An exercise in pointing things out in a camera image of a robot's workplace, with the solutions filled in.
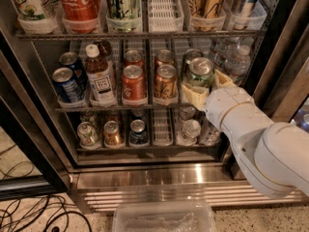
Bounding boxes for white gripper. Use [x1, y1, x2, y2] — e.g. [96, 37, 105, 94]
[182, 70, 254, 130]

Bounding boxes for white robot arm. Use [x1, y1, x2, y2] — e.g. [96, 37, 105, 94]
[182, 72, 309, 198]

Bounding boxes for front water bottle middle shelf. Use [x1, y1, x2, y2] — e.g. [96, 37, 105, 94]
[224, 45, 251, 86]

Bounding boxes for water bottle shelf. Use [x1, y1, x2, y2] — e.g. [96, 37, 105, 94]
[224, 45, 251, 86]
[209, 37, 240, 73]

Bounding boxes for front orange can middle shelf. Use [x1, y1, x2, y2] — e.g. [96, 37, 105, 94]
[154, 65, 177, 100]

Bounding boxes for clear bottle bottom shelf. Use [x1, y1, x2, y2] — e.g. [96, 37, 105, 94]
[177, 119, 201, 146]

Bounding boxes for rear water bottle middle shelf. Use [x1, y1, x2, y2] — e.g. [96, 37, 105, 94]
[209, 37, 240, 73]

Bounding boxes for tea bottle bottom shelf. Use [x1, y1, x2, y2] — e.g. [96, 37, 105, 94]
[199, 121, 220, 146]

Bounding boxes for rear orange can middle shelf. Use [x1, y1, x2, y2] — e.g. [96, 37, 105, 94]
[154, 49, 175, 69]

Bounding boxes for empty white bottom shelf tray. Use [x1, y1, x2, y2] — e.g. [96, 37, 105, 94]
[153, 108, 173, 146]

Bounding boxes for empty white shelf tray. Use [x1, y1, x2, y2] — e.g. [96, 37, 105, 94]
[148, 0, 184, 33]
[153, 108, 173, 146]

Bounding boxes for fridge glass door right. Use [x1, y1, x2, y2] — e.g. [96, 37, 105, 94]
[244, 0, 309, 122]

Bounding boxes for front red cola can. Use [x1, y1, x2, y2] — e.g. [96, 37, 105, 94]
[122, 65, 146, 101]

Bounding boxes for red cola can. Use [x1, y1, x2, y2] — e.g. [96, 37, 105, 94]
[122, 65, 146, 101]
[124, 49, 144, 68]

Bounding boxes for rear red cola can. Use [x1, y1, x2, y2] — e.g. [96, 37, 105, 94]
[124, 49, 144, 68]

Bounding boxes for dark tall can top shelf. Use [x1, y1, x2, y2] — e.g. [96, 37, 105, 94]
[226, 0, 258, 30]

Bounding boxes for empty white top shelf tray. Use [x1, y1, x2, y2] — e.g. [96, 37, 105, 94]
[148, 0, 184, 33]

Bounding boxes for blue can bottom shelf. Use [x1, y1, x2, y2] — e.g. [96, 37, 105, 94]
[129, 120, 148, 145]

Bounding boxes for orange tall can top shelf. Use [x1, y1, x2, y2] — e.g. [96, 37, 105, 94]
[187, 0, 223, 31]

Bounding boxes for orange can bottom shelf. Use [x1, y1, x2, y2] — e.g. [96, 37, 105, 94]
[103, 121, 123, 146]

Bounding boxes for green tall can top shelf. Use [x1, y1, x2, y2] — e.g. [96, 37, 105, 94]
[106, 0, 141, 32]

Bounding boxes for white green can bottom shelf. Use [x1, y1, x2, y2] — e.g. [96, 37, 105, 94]
[77, 122, 98, 147]

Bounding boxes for front blue can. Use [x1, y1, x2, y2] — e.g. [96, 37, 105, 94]
[52, 67, 84, 103]

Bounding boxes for rear blue can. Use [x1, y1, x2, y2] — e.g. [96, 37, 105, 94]
[59, 52, 87, 90]

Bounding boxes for fridge bottom vent grille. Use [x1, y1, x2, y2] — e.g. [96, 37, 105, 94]
[78, 185, 308, 213]

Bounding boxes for red coca-cola can top shelf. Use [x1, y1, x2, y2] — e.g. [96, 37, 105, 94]
[61, 0, 100, 34]

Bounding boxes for white green 7up can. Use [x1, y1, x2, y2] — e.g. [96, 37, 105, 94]
[14, 0, 55, 21]

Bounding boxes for front iced tea bottle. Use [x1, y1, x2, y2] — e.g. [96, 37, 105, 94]
[85, 44, 116, 102]

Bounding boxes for iced tea bottle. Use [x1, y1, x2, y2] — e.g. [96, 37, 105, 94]
[85, 44, 116, 102]
[95, 40, 116, 82]

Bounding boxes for rear iced tea bottle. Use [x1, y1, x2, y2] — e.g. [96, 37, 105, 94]
[95, 40, 116, 82]

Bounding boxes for clear plastic bin on floor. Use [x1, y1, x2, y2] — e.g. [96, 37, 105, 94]
[112, 200, 217, 232]

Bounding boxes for black cables on floor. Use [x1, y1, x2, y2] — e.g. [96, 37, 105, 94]
[0, 143, 93, 232]

